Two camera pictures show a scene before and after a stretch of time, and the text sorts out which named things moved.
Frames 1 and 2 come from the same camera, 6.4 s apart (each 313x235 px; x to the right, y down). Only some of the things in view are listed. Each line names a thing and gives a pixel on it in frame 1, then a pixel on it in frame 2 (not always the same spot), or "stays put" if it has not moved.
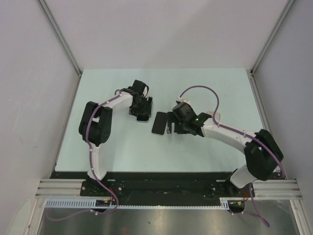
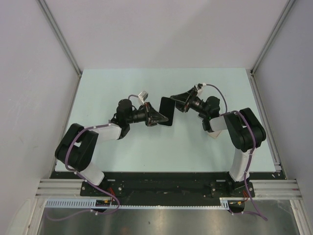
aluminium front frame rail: [262, 189] stays put
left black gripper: [146, 109] → [152, 116]
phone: [142, 118] → [167, 109]
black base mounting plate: [132, 188] stays put
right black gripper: [171, 118] → [184, 101]
